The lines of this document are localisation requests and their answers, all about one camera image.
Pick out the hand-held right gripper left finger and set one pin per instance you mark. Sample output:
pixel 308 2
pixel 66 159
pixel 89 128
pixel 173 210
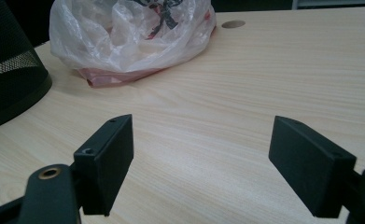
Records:
pixel 107 169

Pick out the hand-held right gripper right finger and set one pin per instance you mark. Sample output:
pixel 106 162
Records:
pixel 307 168

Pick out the black mesh trash bin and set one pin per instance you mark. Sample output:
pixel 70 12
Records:
pixel 9 62

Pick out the bin with clear plastic liner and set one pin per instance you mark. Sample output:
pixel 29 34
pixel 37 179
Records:
pixel 124 40

